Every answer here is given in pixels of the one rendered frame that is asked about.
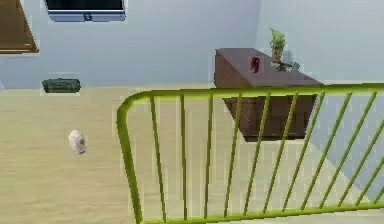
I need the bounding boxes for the dark brown wooden cabinet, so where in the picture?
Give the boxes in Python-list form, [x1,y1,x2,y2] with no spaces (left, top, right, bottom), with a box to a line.
[213,47,323,143]

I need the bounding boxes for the small red object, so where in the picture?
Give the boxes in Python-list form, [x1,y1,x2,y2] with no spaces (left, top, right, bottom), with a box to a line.
[250,56,261,74]

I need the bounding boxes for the small dark green dish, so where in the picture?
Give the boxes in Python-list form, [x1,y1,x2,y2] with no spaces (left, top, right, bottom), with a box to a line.
[271,59,301,72]

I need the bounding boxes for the green potted house plant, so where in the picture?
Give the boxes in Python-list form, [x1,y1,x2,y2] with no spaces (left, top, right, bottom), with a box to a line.
[269,27,288,64]

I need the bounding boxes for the small white lumpy object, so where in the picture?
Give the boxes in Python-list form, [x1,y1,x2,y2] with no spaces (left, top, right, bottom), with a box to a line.
[67,129,87,156]

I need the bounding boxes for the silver framed television set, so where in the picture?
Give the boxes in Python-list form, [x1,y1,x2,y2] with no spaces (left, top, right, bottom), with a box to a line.
[44,0,127,23]

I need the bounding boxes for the green slatted bed frame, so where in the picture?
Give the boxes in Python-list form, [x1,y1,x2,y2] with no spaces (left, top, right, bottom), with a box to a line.
[115,82,384,224]

